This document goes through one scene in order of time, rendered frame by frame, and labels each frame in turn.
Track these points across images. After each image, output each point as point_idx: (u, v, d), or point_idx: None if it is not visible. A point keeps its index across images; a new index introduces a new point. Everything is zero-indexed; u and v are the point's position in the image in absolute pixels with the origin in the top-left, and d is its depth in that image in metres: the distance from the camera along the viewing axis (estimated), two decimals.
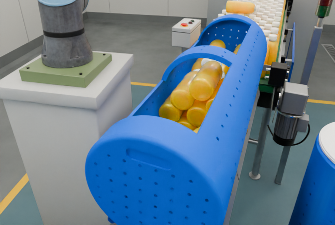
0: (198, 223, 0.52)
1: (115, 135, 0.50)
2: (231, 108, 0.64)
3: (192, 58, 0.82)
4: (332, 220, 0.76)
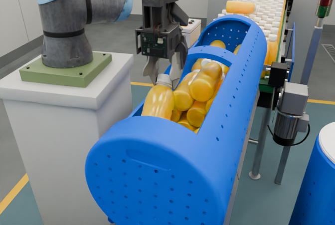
0: (198, 223, 0.52)
1: (115, 136, 0.50)
2: (231, 109, 0.64)
3: (192, 58, 0.82)
4: (332, 220, 0.76)
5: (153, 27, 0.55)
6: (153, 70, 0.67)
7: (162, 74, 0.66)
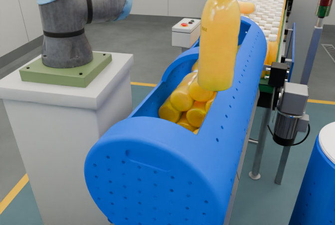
0: (197, 224, 0.52)
1: (114, 137, 0.50)
2: (231, 109, 0.64)
3: (191, 58, 0.82)
4: (332, 220, 0.76)
5: None
6: None
7: None
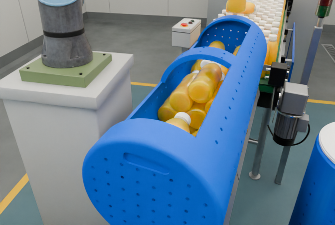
0: None
1: (112, 139, 0.49)
2: (230, 111, 0.63)
3: (191, 59, 0.81)
4: (332, 220, 0.76)
5: None
6: None
7: None
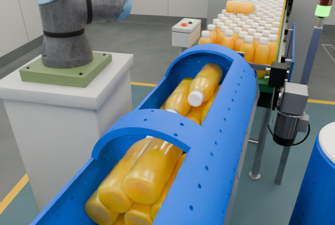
0: None
1: None
2: None
3: (129, 133, 0.52)
4: (332, 220, 0.76)
5: None
6: None
7: None
